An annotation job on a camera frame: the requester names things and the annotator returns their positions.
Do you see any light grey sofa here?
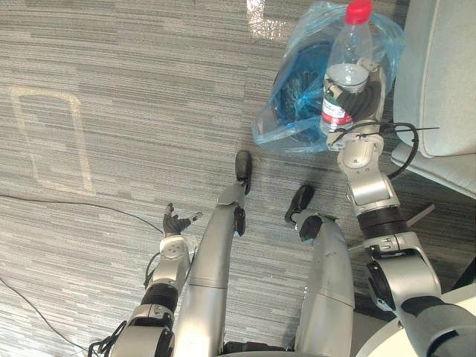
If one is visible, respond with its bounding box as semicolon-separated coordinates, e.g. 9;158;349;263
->
390;0;476;200

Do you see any white round tea table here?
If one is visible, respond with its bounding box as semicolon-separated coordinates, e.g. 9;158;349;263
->
352;286;476;357

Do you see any small dark waste bin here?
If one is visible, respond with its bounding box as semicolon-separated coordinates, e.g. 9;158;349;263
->
274;40;335;144

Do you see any clear plastic bottle red cap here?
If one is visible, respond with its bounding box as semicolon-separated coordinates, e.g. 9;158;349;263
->
320;0;373;135

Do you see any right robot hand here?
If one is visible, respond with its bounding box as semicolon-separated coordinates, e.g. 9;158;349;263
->
322;57;388;134

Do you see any blue plastic bin bag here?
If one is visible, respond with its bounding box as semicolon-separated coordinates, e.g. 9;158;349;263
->
251;0;405;154

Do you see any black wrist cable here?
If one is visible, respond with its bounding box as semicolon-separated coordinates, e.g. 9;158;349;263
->
330;121;440;180

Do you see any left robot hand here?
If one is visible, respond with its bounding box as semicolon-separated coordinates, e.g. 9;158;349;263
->
162;202;204;237

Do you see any right silver robot leg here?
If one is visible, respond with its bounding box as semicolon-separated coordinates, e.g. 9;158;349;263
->
284;184;356;354

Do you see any black floor cable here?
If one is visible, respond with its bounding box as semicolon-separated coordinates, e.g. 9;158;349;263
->
0;193;164;353

